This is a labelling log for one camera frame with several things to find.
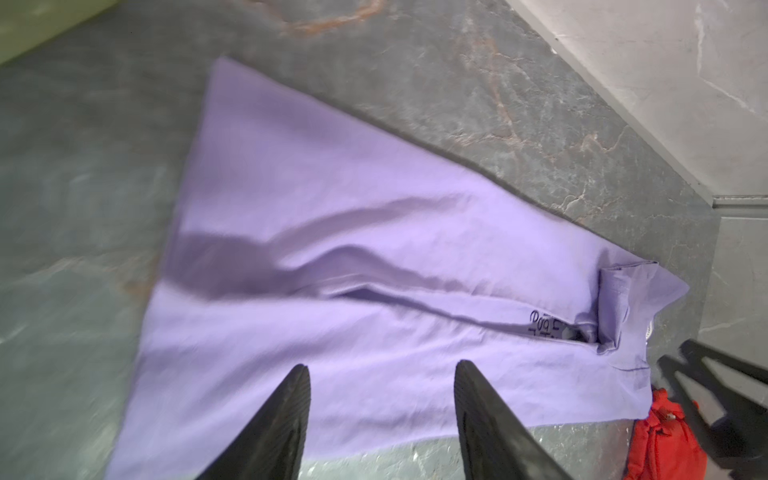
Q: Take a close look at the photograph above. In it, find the light green plastic basket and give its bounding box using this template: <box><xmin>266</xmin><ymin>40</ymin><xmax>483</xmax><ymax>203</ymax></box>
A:
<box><xmin>1</xmin><ymin>0</ymin><xmax>118</xmax><ymax>64</ymax></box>

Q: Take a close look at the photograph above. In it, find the red t-shirt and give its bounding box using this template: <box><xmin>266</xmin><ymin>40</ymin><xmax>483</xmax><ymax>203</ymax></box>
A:
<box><xmin>623</xmin><ymin>389</ymin><xmax>707</xmax><ymax>480</ymax></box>

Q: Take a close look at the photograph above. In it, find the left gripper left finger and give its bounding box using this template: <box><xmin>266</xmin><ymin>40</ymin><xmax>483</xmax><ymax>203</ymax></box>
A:
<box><xmin>197</xmin><ymin>364</ymin><xmax>311</xmax><ymax>480</ymax></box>

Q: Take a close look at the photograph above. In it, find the purple t-shirt with print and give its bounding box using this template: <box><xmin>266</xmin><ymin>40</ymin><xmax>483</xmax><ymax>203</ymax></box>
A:
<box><xmin>106</xmin><ymin>58</ymin><xmax>688</xmax><ymax>479</ymax></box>

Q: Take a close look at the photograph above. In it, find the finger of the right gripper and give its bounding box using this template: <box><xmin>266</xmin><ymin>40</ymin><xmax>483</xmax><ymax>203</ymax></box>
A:
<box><xmin>657</xmin><ymin>339</ymin><xmax>767</xmax><ymax>474</ymax></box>

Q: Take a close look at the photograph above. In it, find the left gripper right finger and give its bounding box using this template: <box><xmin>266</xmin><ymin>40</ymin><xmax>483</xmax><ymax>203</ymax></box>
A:
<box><xmin>454</xmin><ymin>360</ymin><xmax>570</xmax><ymax>480</ymax></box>

